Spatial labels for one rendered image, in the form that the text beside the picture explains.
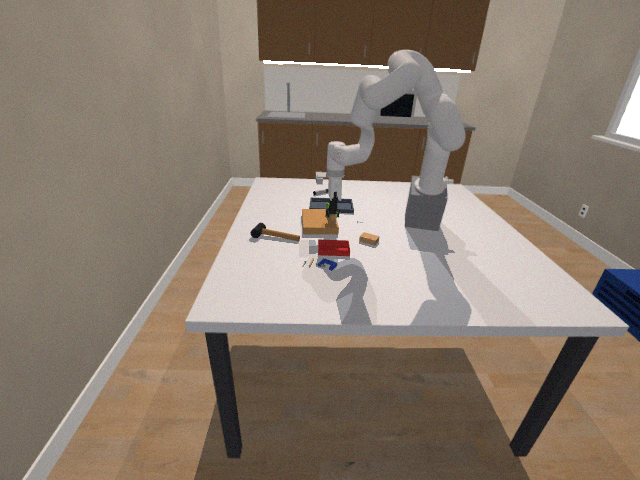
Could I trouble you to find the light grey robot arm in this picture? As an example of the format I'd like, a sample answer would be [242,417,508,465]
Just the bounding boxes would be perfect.
[316,50,466,195]

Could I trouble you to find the mallet with black head and wooden handle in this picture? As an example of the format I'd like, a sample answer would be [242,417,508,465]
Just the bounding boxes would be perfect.
[250,223,300,241]

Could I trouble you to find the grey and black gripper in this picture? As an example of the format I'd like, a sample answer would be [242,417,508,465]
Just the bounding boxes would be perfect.
[328,176,344,214]

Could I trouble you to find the light wooden board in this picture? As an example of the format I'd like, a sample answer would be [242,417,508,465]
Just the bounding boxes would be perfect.
[302,209,339,234]

